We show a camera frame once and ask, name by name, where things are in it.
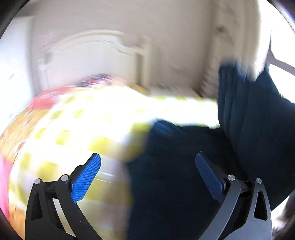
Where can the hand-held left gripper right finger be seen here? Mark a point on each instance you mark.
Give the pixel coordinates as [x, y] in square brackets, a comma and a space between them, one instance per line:
[209, 175]

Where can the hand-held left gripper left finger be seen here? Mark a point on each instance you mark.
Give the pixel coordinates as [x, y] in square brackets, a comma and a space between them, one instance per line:
[86, 177]

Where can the blue puffer jacket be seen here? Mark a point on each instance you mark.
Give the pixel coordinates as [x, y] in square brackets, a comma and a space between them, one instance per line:
[184, 150]

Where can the yellow checkered bed sheet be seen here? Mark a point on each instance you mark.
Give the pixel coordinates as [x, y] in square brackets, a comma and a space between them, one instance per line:
[92, 120]

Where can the orange printed blanket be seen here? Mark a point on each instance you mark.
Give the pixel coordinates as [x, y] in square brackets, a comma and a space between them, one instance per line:
[13, 138]

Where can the floral printed pillow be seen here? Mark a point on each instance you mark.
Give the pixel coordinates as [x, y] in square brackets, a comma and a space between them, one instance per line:
[99, 78]

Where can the white wooden headboard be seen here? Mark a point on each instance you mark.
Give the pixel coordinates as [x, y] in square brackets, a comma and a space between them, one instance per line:
[92, 57]

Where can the white wardrobe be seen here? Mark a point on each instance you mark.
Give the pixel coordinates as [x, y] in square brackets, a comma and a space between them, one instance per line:
[18, 69]

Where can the striped boat print curtain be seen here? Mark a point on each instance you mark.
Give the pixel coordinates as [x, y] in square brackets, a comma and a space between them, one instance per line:
[230, 34]

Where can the window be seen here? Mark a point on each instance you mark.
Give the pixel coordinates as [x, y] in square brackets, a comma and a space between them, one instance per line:
[283, 53]

